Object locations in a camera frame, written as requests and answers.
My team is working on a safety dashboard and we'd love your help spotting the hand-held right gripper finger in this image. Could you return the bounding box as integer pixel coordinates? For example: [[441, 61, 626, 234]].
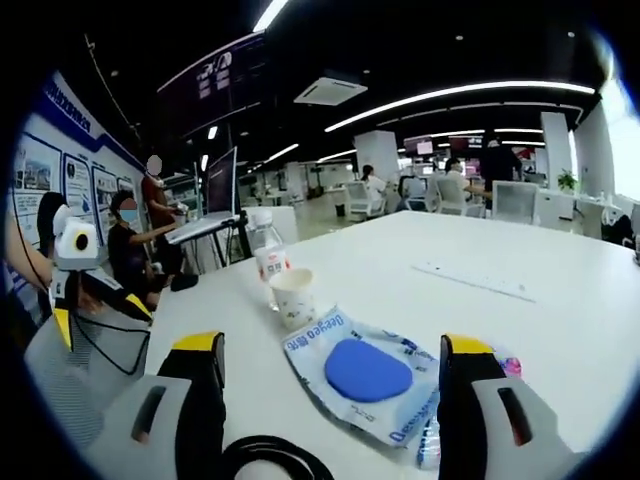
[[437, 333, 577, 480]]

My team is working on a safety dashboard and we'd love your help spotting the black cable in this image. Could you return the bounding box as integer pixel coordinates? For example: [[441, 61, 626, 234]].
[[219, 434, 337, 480]]

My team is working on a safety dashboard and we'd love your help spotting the packet with blue oval pad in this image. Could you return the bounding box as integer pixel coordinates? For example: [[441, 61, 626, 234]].
[[280, 302, 444, 449]]

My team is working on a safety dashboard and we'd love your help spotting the clear plastic water bottle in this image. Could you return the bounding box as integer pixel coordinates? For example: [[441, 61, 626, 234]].
[[248, 208, 293, 312]]

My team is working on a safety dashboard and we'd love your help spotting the white paper cup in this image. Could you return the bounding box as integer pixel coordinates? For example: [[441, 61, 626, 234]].
[[268, 267, 319, 331]]

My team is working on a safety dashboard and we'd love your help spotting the open laptop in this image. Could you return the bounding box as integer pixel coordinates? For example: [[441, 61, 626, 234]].
[[164, 146, 242, 246]]

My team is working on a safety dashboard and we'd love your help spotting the white table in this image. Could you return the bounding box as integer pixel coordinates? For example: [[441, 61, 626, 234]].
[[144, 209, 640, 480]]

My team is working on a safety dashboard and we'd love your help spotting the hanging dark screen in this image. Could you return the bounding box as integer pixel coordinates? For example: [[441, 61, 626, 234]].
[[156, 31, 267, 137]]

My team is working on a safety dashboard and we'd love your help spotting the ceiling air vent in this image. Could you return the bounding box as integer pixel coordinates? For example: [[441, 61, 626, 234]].
[[293, 75, 369, 108]]

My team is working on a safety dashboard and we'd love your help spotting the blue white wall poster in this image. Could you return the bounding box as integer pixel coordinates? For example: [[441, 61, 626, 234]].
[[8, 69, 147, 251]]

